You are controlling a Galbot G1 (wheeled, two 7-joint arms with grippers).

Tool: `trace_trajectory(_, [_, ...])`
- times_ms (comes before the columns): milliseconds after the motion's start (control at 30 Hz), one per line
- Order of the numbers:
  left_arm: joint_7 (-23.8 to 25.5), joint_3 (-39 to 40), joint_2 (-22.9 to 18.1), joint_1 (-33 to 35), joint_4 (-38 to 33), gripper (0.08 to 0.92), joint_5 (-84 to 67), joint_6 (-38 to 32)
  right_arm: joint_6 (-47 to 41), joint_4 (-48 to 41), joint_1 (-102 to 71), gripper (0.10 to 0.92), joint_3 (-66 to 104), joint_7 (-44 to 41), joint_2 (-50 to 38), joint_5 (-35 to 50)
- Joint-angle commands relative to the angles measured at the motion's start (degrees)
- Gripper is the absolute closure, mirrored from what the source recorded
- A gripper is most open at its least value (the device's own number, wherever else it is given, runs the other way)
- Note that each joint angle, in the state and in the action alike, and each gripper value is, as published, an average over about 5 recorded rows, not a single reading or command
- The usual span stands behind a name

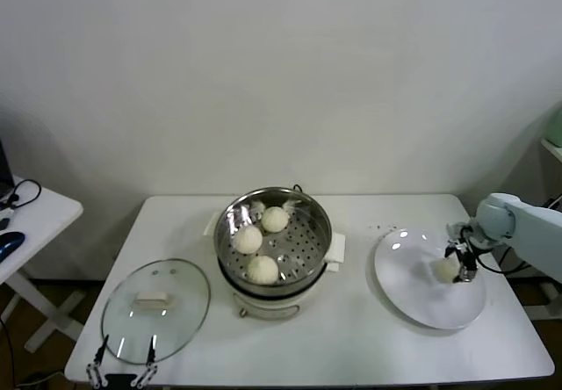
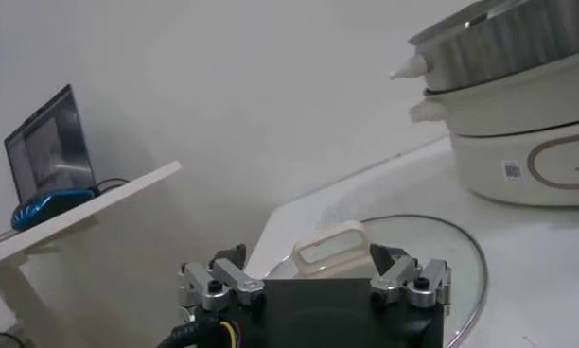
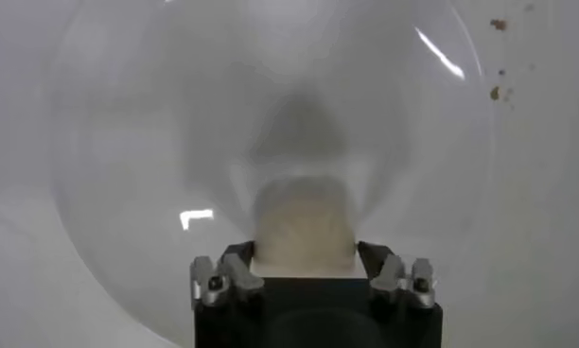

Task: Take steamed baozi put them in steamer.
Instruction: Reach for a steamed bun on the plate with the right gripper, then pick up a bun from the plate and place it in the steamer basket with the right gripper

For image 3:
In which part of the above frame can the white steamed baozi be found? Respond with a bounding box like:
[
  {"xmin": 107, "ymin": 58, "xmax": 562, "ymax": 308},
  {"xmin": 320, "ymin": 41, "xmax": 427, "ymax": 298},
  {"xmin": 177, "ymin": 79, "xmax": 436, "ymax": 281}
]
[{"xmin": 249, "ymin": 177, "xmax": 360, "ymax": 279}]

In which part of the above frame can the white round plate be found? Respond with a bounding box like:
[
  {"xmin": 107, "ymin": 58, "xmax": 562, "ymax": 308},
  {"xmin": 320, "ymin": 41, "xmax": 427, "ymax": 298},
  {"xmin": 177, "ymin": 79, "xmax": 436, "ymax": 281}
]
[{"xmin": 47, "ymin": 0, "xmax": 498, "ymax": 348}]

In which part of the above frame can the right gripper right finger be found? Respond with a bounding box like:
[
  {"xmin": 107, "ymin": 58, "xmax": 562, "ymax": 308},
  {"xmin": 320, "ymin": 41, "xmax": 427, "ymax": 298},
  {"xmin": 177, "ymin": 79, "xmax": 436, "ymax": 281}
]
[{"xmin": 357, "ymin": 240, "xmax": 436, "ymax": 309}]

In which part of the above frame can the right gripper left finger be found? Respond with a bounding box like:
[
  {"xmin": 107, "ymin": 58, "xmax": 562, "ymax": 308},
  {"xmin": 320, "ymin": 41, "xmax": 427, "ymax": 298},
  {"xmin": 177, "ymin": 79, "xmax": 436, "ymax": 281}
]
[{"xmin": 189, "ymin": 239, "xmax": 266, "ymax": 308}]

